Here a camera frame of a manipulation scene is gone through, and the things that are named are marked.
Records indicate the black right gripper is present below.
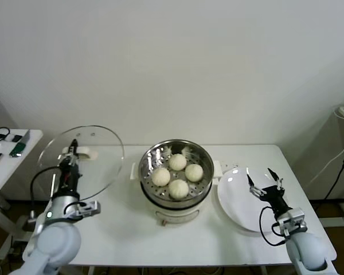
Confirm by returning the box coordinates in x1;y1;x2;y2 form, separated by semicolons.
246;168;291;216

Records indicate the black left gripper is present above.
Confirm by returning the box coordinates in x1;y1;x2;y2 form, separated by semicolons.
58;139;83;196

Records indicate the glass lid with white handle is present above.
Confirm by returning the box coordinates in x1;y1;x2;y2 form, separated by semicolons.
37;125;125;202

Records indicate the white steamed baozi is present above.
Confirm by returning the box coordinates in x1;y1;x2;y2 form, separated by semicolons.
151;167;171;187
185;163;204;183
168;154;187;171
168;179;189;201

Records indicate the stainless steel steamer pot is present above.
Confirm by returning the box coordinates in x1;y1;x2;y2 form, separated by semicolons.
138;139;214;211

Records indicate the white round plate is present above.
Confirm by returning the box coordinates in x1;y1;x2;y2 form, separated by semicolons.
217;167;290;233

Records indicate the green circuit board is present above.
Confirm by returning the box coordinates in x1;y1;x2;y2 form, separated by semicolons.
8;142;26;158

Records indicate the white side table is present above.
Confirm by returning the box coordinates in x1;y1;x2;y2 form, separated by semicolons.
0;128;44;238

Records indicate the white electric cooker base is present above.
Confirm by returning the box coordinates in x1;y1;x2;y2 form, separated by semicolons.
131;160;223;227

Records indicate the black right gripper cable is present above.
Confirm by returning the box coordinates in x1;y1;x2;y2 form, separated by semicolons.
259;206;288;248

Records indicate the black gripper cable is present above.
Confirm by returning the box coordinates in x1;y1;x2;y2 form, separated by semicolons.
259;206;288;248
30;167;61;223

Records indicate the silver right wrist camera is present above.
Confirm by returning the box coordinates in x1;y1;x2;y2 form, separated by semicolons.
276;208;308;238

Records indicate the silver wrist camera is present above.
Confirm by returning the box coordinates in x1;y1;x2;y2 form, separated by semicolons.
276;208;308;238
74;199;102;219

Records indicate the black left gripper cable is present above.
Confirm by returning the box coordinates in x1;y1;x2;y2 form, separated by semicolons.
30;167;61;223

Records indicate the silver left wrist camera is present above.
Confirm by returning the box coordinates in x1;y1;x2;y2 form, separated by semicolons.
74;199;102;219

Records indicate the white power cable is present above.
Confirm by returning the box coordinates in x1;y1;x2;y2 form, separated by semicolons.
309;142;344;186

